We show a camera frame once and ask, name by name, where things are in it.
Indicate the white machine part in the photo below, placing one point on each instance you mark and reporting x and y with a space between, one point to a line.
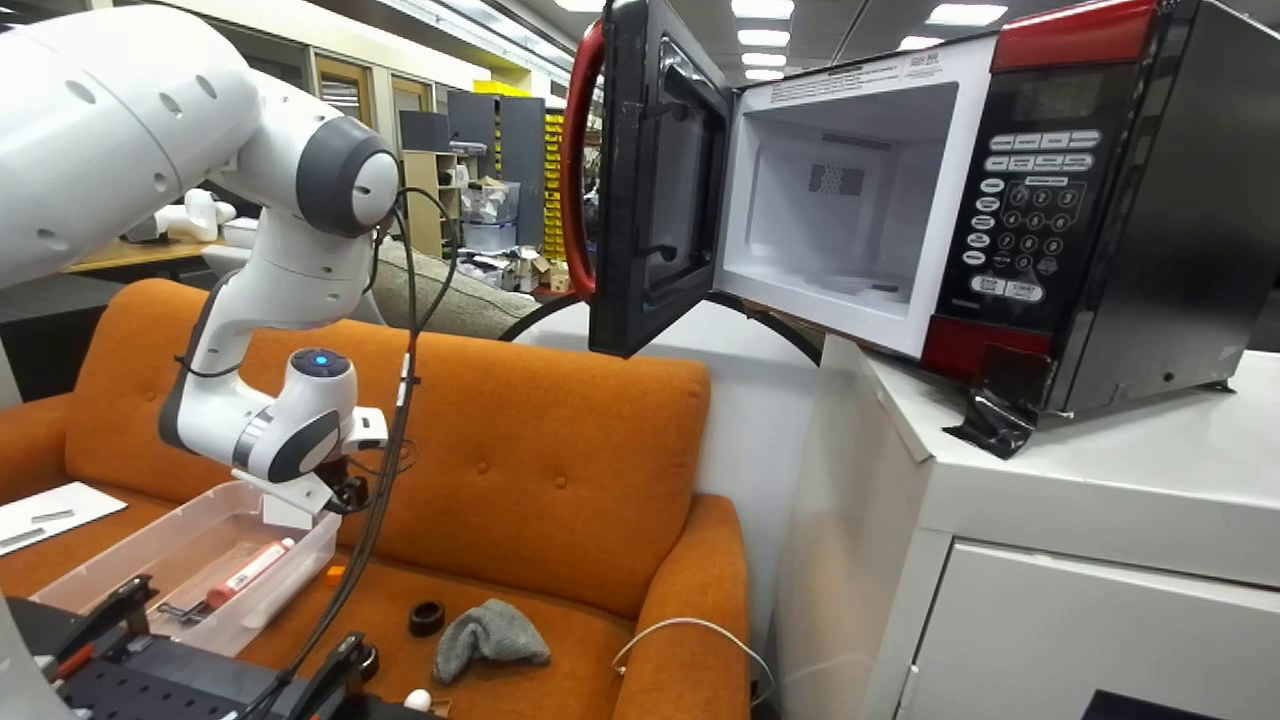
195 215

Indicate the dark tall cabinet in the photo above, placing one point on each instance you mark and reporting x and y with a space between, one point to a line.
520 160

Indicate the grey cloth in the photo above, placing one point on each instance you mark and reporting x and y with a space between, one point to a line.
490 635

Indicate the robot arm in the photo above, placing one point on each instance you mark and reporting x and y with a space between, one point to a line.
120 110

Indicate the heap of cardboard boxes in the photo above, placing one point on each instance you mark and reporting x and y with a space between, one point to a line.
520 270

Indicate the wooden shelf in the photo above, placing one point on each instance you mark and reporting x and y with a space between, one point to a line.
425 200

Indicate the grey metal strip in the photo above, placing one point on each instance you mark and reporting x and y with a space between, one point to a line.
52 516
20 540

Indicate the wooden table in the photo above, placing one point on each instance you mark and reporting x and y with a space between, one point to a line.
130 255

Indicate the black disc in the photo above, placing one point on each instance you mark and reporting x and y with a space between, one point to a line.
427 619
370 662

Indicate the small orange block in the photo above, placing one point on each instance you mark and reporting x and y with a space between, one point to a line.
335 575

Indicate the microwave door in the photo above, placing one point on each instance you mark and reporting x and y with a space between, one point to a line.
625 200

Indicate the black clamp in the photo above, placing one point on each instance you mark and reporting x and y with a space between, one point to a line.
112 606
336 668

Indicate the orange sofa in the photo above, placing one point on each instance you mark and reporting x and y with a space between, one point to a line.
540 470

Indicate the small white ball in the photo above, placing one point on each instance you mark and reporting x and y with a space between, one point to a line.
418 700

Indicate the red and white marker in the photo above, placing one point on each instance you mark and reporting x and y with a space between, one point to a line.
248 573

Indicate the red and black microwave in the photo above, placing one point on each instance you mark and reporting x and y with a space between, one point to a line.
1090 200

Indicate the white sheet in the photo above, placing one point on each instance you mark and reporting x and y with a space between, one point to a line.
70 502

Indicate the clear plastic storage bin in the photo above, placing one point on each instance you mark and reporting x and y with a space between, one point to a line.
170 560

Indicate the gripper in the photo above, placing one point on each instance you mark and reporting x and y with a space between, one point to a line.
346 490

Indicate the stack of clear plastic containers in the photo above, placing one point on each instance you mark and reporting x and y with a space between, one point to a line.
490 215

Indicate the rack of yellow bins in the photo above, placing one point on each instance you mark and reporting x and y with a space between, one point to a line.
553 190

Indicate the grey cushion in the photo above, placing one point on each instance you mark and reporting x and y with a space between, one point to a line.
470 300

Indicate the wooden door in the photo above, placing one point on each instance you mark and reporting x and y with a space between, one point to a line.
412 93
343 90

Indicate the white cabinet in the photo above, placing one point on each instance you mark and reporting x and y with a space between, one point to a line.
1050 560

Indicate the black tape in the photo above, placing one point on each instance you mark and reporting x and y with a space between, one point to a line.
1000 415

